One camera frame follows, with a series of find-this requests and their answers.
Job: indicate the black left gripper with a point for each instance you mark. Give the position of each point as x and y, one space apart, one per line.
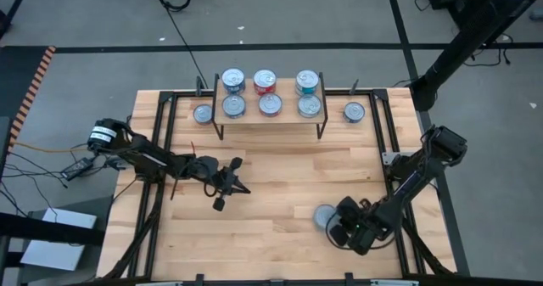
227 182

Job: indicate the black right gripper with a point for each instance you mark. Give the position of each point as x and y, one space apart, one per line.
358 226

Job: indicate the round silver-lidded tuna can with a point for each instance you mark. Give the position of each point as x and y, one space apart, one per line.
323 215
203 114

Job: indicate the teal label tuna can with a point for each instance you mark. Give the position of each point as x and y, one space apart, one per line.
309 105
307 79
307 92

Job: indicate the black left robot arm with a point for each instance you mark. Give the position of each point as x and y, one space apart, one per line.
152 160

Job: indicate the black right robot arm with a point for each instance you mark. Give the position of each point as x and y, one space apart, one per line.
418 175

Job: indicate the wooden shelf black metal legs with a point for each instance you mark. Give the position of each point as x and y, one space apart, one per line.
252 108

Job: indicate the black power adapter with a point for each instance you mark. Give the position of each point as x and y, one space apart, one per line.
76 169

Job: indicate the white flat box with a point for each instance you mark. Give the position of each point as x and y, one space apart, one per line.
55 254

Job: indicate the black metal beam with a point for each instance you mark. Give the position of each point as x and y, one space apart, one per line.
42 231

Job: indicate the black mat orange striped edge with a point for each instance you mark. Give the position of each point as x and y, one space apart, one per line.
17 78

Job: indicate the black metal table frame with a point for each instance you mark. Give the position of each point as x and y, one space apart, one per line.
186 93

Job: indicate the tall black post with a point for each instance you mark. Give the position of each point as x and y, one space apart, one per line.
462 44

